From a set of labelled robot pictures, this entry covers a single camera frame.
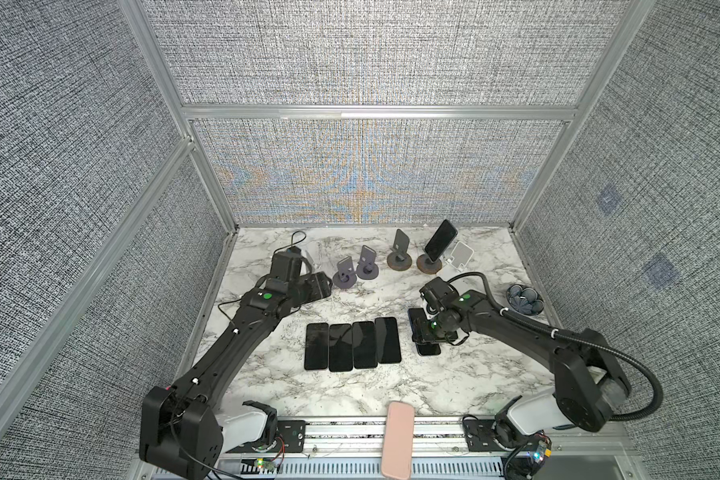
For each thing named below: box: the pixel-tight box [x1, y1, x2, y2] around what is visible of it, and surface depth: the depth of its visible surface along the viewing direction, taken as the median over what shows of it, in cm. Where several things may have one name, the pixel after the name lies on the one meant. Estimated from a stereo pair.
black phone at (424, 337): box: [408, 308, 442, 356], surface depth 78 cm
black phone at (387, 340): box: [375, 317, 402, 363], surface depth 92 cm
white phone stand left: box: [305, 243, 325, 273], surface depth 115 cm
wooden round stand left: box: [386, 228, 412, 271], surface depth 108 cm
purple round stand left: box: [333, 256, 357, 289], surface depth 101 cm
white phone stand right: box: [447, 240, 475, 271], surface depth 102 cm
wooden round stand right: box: [416, 254, 442, 275], surface depth 108 cm
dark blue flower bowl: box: [506, 283, 545, 316], surface depth 97 cm
